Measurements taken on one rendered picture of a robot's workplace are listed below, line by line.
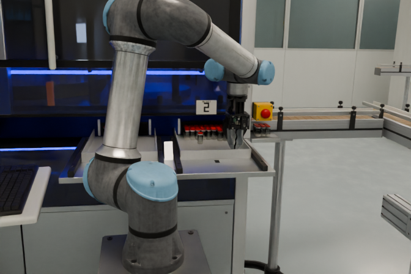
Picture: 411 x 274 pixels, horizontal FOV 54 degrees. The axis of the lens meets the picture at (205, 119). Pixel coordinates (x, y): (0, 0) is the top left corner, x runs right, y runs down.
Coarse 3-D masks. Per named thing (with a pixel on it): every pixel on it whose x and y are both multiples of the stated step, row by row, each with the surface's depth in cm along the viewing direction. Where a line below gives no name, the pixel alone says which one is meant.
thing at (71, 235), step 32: (32, 224) 168; (64, 224) 170; (96, 224) 172; (192, 224) 178; (224, 224) 181; (0, 256) 169; (32, 256) 171; (64, 256) 173; (96, 256) 175; (224, 256) 184
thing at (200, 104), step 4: (196, 100) 166; (200, 100) 166; (204, 100) 166; (208, 100) 167; (212, 100) 167; (216, 100) 167; (196, 104) 166; (200, 104) 166; (204, 104) 167; (212, 104) 167; (216, 104) 167; (196, 108) 167; (200, 108) 167; (208, 108) 167; (212, 108) 168; (216, 108) 168; (196, 112) 167; (200, 112) 167; (204, 112) 167; (208, 112) 168; (212, 112) 168; (216, 112) 168
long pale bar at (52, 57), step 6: (48, 0) 143; (48, 6) 143; (48, 12) 144; (48, 18) 144; (48, 24) 145; (48, 30) 145; (48, 36) 146; (48, 42) 146; (48, 48) 147; (54, 48) 148; (48, 54) 147; (54, 54) 148; (48, 60) 148; (54, 60) 148; (54, 66) 149
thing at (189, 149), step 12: (180, 144) 162; (192, 144) 162; (204, 144) 162; (216, 144) 163; (228, 144) 163; (180, 156) 143; (192, 156) 144; (204, 156) 144; (216, 156) 145; (228, 156) 146; (240, 156) 146
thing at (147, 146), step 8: (96, 136) 171; (144, 136) 172; (152, 136) 173; (88, 144) 152; (96, 144) 159; (144, 144) 161; (152, 144) 161; (88, 152) 149; (144, 152) 141; (152, 152) 141; (88, 160) 139; (144, 160) 142; (152, 160) 142
